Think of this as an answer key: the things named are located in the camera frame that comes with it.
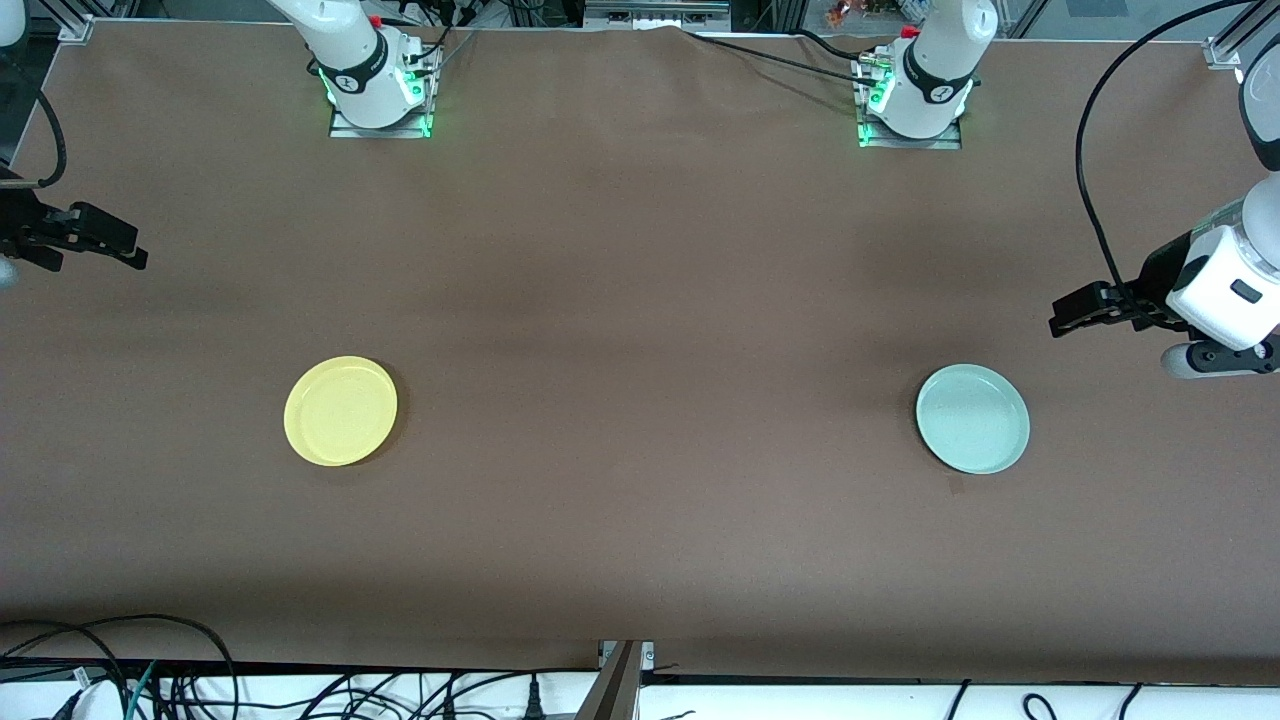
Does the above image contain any aluminium profile with sockets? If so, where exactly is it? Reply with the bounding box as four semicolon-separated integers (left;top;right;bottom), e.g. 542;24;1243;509
584;0;732;32

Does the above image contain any short black table cable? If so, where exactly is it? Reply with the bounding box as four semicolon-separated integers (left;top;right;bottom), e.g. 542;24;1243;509
796;28;867;65

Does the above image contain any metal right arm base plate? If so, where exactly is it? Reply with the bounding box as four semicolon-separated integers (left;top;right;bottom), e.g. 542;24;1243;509
329;48;442;140

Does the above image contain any light green round plate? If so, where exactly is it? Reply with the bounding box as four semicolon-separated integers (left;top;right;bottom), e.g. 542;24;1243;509
916;363;1031;475

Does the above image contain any black looped floor cable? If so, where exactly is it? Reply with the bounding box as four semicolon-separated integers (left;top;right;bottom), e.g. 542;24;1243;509
0;614;238;720

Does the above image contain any yellow round plate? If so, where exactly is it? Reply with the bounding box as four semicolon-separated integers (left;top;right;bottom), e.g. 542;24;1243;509
284;356;398;467

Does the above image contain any long black table cable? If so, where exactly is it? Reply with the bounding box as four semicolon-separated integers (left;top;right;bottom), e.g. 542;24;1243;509
683;28;886;89

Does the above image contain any green thin cable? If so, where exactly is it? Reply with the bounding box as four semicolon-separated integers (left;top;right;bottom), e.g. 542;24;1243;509
124;660;161;720

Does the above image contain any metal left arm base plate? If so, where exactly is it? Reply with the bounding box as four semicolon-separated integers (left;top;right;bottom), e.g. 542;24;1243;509
856;55;964;152

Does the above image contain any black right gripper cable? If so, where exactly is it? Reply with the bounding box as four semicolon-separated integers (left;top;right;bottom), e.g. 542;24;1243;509
36;85;68;190

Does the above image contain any aluminium frame post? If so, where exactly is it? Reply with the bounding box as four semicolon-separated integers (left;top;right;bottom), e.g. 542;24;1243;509
575;640;656;720

